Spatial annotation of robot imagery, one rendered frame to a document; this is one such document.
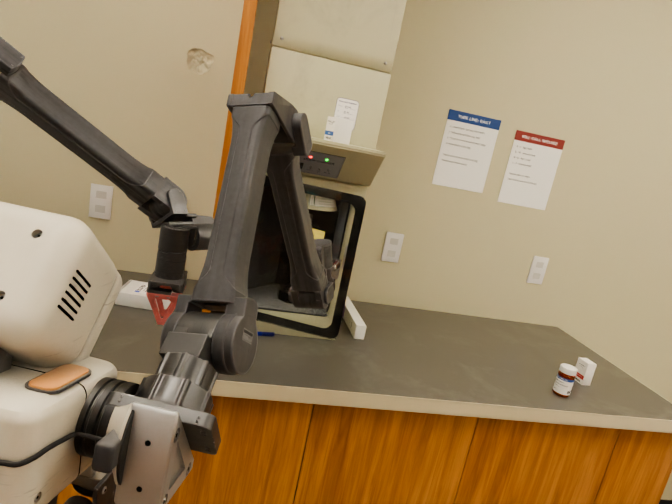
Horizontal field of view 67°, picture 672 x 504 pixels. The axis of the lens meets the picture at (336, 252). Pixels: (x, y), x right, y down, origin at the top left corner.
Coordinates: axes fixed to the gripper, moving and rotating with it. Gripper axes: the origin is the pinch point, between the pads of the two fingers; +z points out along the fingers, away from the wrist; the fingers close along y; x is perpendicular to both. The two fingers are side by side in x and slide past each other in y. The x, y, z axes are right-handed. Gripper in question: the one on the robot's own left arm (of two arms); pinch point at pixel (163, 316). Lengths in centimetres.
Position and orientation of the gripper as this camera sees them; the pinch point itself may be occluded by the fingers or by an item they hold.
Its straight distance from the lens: 112.5
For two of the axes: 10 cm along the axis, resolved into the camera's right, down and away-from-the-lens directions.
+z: -2.0, 9.6, 2.1
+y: -1.7, -2.5, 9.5
